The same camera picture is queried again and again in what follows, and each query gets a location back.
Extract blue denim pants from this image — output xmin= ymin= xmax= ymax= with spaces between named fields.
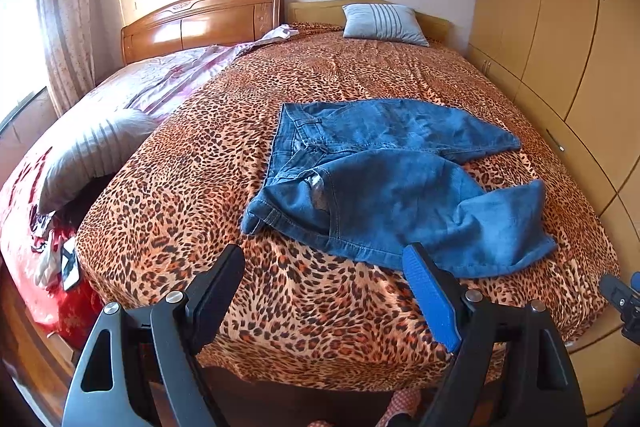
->
xmin=241 ymin=98 xmax=555 ymax=279

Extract red floral blanket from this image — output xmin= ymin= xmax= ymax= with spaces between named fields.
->
xmin=1 ymin=146 xmax=102 ymax=350

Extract leopard print bedspread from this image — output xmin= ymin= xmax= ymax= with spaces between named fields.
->
xmin=78 ymin=26 xmax=620 ymax=391

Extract grey striped pillow left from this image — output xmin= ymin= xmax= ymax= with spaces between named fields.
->
xmin=37 ymin=108 xmax=158 ymax=215

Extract light wooden wardrobe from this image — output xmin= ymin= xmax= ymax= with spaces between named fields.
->
xmin=464 ymin=0 xmax=640 ymax=417

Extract pink floral quilt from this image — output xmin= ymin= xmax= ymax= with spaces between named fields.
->
xmin=29 ymin=24 xmax=301 ymax=168

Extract grey striped pillow at headboard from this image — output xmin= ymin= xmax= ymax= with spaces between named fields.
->
xmin=343 ymin=3 xmax=430 ymax=48

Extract light wooden headboard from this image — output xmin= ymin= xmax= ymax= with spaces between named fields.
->
xmin=285 ymin=0 xmax=452 ymax=43

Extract floral curtain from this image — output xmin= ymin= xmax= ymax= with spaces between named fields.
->
xmin=36 ymin=0 xmax=96 ymax=116

